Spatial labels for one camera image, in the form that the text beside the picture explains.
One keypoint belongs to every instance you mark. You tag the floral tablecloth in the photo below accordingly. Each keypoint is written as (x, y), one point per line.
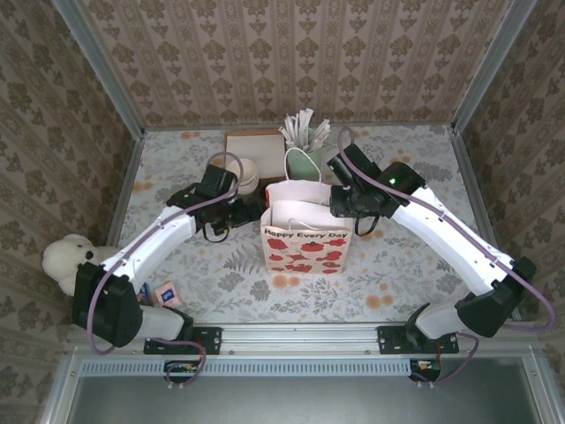
(397, 274)

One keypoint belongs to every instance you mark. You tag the mint green straw holder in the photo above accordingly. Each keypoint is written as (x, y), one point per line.
(300, 165)

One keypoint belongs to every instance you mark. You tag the small dark printed box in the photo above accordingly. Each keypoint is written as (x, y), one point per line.
(145, 297)

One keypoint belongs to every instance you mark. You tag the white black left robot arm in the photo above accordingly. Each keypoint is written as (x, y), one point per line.
(145, 247)

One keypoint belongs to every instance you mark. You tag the white teddy bear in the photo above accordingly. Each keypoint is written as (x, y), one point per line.
(66, 258)

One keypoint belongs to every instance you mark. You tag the red white paper bag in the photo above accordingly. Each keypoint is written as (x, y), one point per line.
(304, 256)

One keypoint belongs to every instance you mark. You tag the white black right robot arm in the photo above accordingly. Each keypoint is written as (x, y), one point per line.
(450, 243)

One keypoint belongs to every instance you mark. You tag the small pink box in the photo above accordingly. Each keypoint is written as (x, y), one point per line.
(167, 295)

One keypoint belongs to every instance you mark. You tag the aluminium table side rail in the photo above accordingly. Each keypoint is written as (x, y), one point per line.
(480, 212)
(125, 185)

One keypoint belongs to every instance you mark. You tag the white wrapped straw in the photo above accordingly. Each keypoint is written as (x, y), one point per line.
(306, 121)
(293, 126)
(323, 130)
(286, 132)

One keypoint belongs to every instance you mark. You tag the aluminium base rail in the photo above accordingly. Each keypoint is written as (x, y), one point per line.
(300, 340)

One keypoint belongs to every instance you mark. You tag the brown cardboard napkin tray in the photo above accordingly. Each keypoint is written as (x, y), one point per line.
(253, 132)

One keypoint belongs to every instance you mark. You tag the aluminium frame post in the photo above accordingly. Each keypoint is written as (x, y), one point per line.
(102, 66)
(491, 66)

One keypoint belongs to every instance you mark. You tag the white napkin stack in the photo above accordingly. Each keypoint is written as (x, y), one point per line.
(260, 150)

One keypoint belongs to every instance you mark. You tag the grey metal panel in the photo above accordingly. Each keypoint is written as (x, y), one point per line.
(309, 402)

